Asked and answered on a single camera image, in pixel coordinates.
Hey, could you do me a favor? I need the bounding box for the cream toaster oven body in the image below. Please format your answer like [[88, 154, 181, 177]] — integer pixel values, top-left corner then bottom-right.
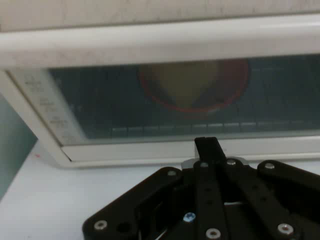
[[0, 0, 320, 33]]

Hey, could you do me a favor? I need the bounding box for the metal oven wire rack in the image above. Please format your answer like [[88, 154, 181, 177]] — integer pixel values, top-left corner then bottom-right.
[[109, 119, 320, 135]]

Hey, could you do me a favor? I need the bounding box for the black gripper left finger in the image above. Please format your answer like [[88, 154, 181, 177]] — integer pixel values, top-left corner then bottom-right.
[[82, 136, 229, 240]]

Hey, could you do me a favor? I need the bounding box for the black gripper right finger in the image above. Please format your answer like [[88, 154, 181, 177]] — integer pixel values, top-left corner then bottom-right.
[[204, 136, 320, 240]]

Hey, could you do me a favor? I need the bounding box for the cream oven door with glass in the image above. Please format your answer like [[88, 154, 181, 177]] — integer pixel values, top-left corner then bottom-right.
[[0, 13, 320, 169]]

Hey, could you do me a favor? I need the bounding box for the red bowl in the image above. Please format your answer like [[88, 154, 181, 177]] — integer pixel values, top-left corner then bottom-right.
[[138, 58, 251, 114]]

